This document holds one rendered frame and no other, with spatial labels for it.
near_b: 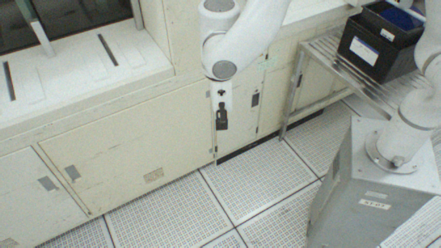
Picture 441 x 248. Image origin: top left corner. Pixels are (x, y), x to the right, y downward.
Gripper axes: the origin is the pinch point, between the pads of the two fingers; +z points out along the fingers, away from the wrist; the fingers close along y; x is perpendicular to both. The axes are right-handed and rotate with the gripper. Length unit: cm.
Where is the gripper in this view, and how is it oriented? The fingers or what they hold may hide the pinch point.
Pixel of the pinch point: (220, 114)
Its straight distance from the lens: 83.9
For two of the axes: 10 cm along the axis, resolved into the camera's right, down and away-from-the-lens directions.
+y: -0.9, -7.7, 6.4
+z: 0.0, 6.4, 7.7
